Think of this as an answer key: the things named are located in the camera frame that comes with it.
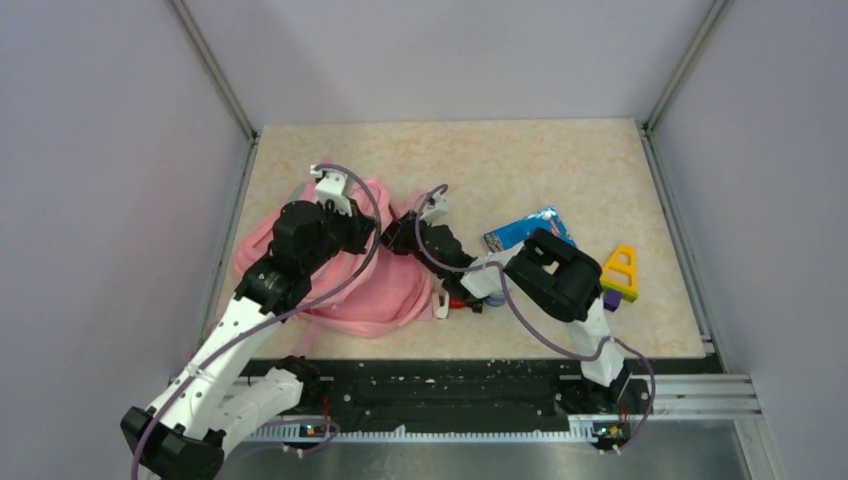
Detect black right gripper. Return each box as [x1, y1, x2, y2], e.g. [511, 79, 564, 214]
[374, 210, 448, 280]

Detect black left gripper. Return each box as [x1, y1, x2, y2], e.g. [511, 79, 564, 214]
[303, 196, 379, 273]

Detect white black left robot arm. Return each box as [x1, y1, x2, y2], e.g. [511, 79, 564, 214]
[121, 200, 381, 479]

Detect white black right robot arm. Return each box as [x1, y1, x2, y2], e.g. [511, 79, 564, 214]
[381, 211, 631, 412]

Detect red black stamp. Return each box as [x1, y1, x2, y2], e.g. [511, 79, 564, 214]
[448, 297, 485, 314]

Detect blue slime jar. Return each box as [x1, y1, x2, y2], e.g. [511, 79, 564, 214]
[484, 295, 506, 308]

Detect purple toy block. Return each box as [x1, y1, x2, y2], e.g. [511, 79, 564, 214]
[603, 289, 623, 312]

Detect yellow triangular toy block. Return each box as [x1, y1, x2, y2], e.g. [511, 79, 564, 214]
[600, 244, 640, 303]

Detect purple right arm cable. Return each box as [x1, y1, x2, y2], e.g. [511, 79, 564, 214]
[413, 183, 657, 455]

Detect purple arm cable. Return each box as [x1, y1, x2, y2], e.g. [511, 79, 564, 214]
[129, 162, 386, 480]
[413, 183, 657, 455]

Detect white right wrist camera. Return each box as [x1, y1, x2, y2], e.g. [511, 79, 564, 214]
[418, 192, 450, 224]

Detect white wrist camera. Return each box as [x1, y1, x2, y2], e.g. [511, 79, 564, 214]
[418, 192, 450, 224]
[310, 165, 353, 218]

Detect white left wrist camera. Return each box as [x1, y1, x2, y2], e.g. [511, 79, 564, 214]
[310, 165, 353, 218]

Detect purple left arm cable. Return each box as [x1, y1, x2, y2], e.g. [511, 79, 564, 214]
[129, 162, 386, 480]

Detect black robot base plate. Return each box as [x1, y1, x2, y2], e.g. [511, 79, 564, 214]
[192, 357, 730, 439]

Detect aluminium frame rail left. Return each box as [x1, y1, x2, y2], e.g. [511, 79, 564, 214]
[168, 1, 258, 356]

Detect aluminium frame rail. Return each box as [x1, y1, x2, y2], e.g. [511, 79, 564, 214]
[639, 0, 734, 374]
[168, 1, 258, 356]

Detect aluminium frame rail right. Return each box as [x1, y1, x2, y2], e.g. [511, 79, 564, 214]
[639, 0, 734, 374]

